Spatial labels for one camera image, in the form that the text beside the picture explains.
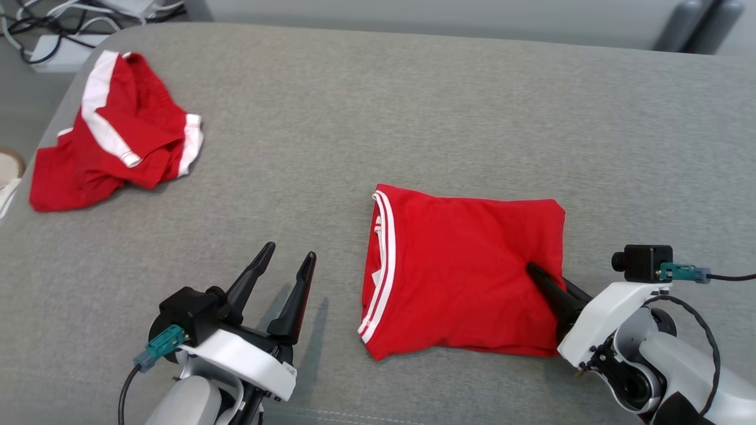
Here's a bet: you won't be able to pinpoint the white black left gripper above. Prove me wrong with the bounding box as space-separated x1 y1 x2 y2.
177 241 318 403

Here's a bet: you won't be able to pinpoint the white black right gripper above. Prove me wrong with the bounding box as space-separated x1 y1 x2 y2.
525 262 674 370

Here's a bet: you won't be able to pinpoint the red white Bulls jersey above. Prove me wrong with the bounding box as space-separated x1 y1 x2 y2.
357 183 567 362

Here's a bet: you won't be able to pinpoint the red shorts white stripes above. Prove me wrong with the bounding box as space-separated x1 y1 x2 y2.
28 50 205 213

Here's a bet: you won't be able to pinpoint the white power strip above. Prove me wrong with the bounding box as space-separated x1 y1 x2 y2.
28 34 111 73

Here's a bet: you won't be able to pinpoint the right camera cable teal plug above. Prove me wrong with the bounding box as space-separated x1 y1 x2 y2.
659 263 756 286

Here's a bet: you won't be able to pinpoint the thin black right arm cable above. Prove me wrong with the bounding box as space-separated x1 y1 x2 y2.
644 294 723 417

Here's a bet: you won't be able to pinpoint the grey partition post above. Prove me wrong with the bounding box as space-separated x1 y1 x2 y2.
653 0 705 53
685 0 747 55

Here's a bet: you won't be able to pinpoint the tangled black white floor cables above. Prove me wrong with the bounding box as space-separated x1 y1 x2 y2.
0 0 187 64

